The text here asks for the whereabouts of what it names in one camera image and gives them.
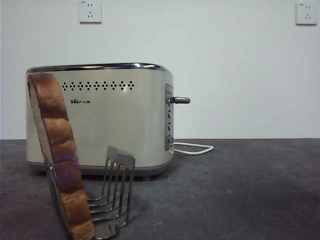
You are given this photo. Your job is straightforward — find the grey toaster lever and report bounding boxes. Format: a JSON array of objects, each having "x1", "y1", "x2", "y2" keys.
[{"x1": 168, "y1": 96, "x2": 191, "y2": 105}]

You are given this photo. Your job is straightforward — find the brown bread slice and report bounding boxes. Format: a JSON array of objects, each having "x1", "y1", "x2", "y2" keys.
[{"x1": 26, "y1": 72, "x2": 96, "y2": 240}]

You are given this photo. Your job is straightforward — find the cream two-slot toaster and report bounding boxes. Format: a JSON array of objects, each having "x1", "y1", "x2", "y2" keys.
[{"x1": 25, "y1": 61, "x2": 175, "y2": 182}]

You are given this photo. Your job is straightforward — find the shiny metal toast rack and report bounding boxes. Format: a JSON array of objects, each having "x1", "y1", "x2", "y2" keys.
[{"x1": 43, "y1": 145, "x2": 137, "y2": 240}]

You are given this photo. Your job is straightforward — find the white power cable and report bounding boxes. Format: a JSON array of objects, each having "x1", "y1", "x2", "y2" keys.
[{"x1": 170, "y1": 141, "x2": 215, "y2": 156}]

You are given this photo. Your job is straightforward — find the white wall socket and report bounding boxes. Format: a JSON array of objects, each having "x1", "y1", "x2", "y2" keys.
[
  {"x1": 79, "y1": 0, "x2": 103, "y2": 25},
  {"x1": 295, "y1": 2, "x2": 318, "y2": 26}
]

